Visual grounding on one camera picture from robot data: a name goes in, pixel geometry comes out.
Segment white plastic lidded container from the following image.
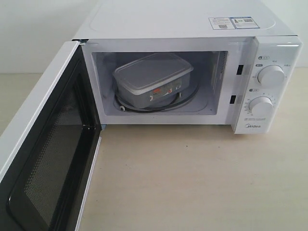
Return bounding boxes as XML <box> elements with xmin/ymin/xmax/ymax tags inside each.
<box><xmin>113</xmin><ymin>52</ymin><xmax>193</xmax><ymax>109</ymax></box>

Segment white microwave door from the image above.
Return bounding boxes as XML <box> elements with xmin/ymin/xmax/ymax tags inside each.
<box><xmin>0</xmin><ymin>39</ymin><xmax>101</xmax><ymax>231</ymax></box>

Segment white microwave oven body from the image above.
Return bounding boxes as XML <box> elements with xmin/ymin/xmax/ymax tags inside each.
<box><xmin>73</xmin><ymin>0</ymin><xmax>303</xmax><ymax>134</ymax></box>

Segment printed paper instruction sheet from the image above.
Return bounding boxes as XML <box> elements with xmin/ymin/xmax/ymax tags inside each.
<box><xmin>209</xmin><ymin>16</ymin><xmax>260</xmax><ymax>30</ymax></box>

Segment glass turntable plate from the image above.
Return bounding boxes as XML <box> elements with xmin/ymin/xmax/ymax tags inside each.
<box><xmin>112</xmin><ymin>57</ymin><xmax>208</xmax><ymax>113</ymax></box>

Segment lower white timer knob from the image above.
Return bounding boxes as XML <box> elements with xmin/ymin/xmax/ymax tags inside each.
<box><xmin>248</xmin><ymin>96</ymin><xmax>274</xmax><ymax>117</ymax></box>

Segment upper white power knob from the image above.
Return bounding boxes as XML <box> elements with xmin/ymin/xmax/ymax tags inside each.
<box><xmin>257</xmin><ymin>65</ymin><xmax>286</xmax><ymax>88</ymax></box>

